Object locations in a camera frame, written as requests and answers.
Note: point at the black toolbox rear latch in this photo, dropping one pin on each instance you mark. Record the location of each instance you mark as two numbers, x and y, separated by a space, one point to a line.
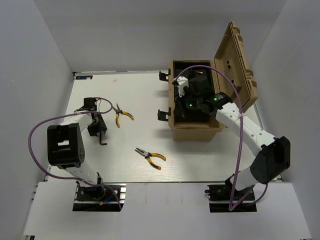
164 76

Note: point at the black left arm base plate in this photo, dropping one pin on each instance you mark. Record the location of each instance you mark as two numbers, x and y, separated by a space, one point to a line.
99 199

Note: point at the black toolbox front latch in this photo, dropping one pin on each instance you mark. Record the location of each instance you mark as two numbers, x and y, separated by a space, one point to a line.
164 115

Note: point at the blue table corner label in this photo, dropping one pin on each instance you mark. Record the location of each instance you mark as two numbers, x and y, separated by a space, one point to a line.
84 77

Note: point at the tan plastic toolbox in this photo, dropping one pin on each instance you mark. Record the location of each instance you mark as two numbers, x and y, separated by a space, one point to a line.
231 75

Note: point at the yellow black pliers near front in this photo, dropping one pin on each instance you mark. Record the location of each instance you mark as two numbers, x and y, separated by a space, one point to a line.
147 155

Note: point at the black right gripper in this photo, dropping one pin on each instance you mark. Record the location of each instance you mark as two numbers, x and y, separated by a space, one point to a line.
180 109

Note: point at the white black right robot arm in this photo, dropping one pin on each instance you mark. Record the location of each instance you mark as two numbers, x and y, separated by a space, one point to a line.
272 154

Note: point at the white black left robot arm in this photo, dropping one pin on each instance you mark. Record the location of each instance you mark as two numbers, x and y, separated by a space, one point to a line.
65 147

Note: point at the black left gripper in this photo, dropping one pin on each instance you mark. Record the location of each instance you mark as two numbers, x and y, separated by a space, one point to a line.
93 131

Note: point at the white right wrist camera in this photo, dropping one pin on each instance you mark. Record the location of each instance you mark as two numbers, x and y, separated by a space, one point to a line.
181 82

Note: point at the black toolbox latch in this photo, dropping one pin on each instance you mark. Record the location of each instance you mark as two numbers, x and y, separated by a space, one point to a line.
164 115
164 76

